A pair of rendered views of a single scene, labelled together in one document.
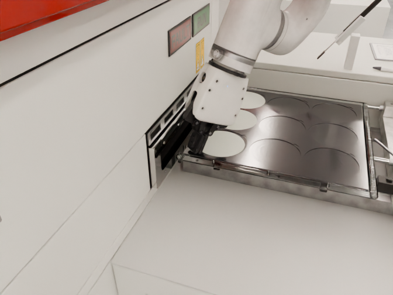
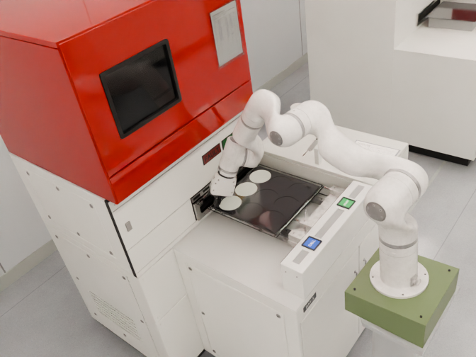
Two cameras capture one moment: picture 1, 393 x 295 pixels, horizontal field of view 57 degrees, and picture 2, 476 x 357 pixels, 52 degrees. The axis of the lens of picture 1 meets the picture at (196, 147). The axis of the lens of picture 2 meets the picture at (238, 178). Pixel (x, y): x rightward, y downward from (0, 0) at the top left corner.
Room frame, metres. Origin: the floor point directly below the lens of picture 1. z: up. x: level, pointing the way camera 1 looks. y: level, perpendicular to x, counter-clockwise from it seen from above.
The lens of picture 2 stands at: (-0.86, -0.81, 2.25)
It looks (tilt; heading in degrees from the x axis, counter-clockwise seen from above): 36 degrees down; 25
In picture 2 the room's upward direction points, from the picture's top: 10 degrees counter-clockwise
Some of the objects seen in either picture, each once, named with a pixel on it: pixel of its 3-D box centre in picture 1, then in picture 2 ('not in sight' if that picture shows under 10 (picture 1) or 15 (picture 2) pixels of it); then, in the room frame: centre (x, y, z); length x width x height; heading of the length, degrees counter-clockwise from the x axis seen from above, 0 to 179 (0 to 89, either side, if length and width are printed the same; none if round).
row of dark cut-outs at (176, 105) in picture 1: (189, 91); (224, 173); (0.76, 0.02, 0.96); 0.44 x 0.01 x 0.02; 161
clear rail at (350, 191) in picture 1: (269, 174); (241, 221); (0.53, -0.13, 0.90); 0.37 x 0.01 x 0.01; 71
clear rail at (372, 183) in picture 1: (368, 141); (300, 210); (0.64, -0.36, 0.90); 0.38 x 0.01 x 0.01; 161
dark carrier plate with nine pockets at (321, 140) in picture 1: (282, 127); (265, 196); (0.70, -0.19, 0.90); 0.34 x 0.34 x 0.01; 71
